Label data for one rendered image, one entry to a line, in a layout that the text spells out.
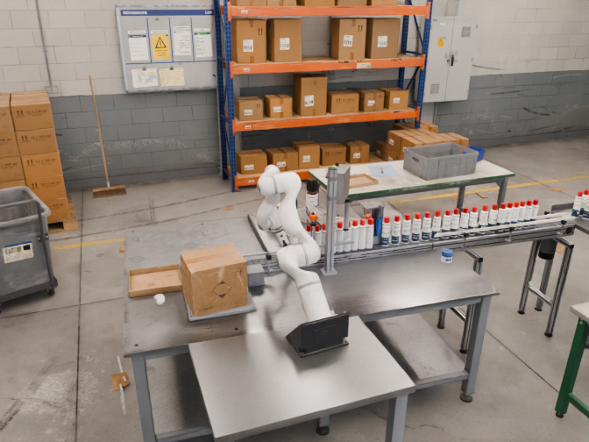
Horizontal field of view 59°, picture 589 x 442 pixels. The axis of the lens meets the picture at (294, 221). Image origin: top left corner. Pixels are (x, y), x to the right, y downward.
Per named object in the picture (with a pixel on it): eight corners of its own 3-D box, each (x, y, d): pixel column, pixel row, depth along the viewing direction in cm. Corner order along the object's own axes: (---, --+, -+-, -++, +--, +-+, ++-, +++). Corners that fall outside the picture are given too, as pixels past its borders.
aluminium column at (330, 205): (330, 268, 329) (334, 167, 302) (333, 272, 325) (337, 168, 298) (323, 269, 328) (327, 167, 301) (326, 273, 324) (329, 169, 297)
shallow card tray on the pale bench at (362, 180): (365, 176, 503) (365, 173, 502) (379, 184, 483) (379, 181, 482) (333, 181, 490) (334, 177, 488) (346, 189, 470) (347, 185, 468)
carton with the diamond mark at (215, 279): (234, 284, 307) (232, 242, 296) (248, 304, 287) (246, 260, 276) (183, 295, 295) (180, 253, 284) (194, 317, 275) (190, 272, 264)
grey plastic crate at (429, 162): (450, 162, 546) (452, 141, 538) (476, 174, 513) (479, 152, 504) (401, 169, 525) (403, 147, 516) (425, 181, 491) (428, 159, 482)
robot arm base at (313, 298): (334, 322, 269) (322, 288, 276) (344, 313, 252) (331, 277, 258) (299, 331, 264) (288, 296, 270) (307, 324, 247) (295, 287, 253)
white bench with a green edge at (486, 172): (458, 219, 611) (468, 153, 579) (501, 246, 547) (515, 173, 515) (306, 242, 552) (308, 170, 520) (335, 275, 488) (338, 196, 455)
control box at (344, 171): (349, 195, 321) (351, 165, 313) (342, 204, 306) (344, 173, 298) (333, 192, 324) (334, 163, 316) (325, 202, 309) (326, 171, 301)
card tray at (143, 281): (179, 269, 327) (179, 263, 325) (183, 289, 304) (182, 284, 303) (129, 275, 319) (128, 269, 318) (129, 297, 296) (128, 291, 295)
